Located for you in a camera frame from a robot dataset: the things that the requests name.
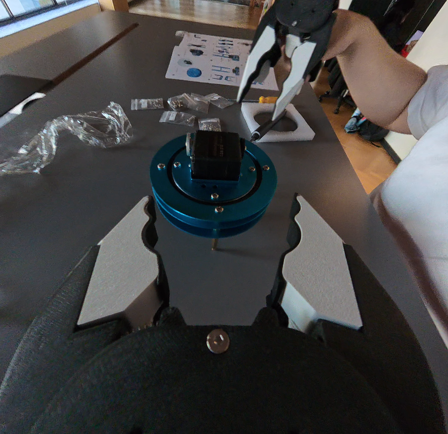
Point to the dark grey desk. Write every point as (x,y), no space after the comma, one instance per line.
(87,203)

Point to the black screwdriver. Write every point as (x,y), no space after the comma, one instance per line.
(264,128)

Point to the clear plastic wrap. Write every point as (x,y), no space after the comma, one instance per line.
(105,125)

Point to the person in white shirt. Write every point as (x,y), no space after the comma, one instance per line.
(420,196)

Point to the blue round metal base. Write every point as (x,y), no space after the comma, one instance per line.
(196,217)

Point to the person's right forearm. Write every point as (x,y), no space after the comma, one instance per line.
(378,83)

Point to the white foam frame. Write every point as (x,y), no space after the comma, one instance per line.
(297,136)

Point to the printed instruction sheet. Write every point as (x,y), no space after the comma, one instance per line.
(182,55)

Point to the pile of small screw bags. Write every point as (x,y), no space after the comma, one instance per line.
(147,103)

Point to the black cabinet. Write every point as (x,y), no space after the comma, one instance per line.
(378,13)

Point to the black bag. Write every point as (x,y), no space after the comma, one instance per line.
(374,131)

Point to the black servo motor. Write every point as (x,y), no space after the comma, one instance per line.
(217,157)

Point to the black office chair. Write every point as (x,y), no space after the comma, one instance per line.
(336,87)

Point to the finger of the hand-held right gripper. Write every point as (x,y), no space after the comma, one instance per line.
(257,59)
(301,62)

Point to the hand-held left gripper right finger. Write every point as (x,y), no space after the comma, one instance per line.
(322,266)

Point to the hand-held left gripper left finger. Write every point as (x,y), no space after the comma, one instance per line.
(122,266)

